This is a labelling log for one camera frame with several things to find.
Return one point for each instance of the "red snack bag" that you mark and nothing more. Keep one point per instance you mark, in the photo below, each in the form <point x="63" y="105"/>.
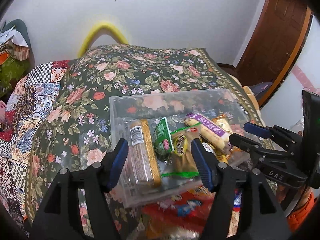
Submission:
<point x="188" y="212"/>

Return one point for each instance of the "brown cookie bag green trim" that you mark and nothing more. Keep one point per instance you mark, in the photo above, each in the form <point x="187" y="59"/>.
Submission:
<point x="181" y="163"/>

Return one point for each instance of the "pile of clothes and bags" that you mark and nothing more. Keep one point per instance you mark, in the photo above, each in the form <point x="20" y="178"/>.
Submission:
<point x="15" y="52"/>

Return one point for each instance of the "patchwork checkered quilt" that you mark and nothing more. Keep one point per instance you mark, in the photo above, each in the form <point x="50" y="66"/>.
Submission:
<point x="28" y="105"/>

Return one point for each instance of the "brown wooden door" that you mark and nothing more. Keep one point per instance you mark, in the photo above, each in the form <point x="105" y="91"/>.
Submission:
<point x="275" y="44"/>

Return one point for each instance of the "green snack packet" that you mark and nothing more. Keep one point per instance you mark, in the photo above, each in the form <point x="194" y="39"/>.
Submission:
<point x="162" y="140"/>

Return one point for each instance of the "clear plastic storage box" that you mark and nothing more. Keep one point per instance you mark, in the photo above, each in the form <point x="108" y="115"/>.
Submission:
<point x="219" y="105"/>

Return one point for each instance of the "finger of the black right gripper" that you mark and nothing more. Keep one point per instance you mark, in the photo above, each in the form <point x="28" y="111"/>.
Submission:
<point x="262" y="131"/>
<point x="255" y="148"/>

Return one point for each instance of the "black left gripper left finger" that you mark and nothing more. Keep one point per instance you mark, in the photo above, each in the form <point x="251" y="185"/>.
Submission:
<point x="58" y="216"/>

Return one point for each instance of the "purple coconut roll package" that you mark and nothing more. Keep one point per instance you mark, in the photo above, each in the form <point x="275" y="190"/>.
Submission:
<point x="213" y="133"/>

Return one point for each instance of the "floral dark green bedspread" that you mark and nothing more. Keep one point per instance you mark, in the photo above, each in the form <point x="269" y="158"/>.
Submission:
<point x="77" y="131"/>

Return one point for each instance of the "gold wafer biscuit package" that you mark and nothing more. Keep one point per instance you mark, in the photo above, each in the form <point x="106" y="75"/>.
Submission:
<point x="143" y="157"/>

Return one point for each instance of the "pink plush toy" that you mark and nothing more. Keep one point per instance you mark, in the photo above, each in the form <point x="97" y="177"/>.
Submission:
<point x="2" y="115"/>

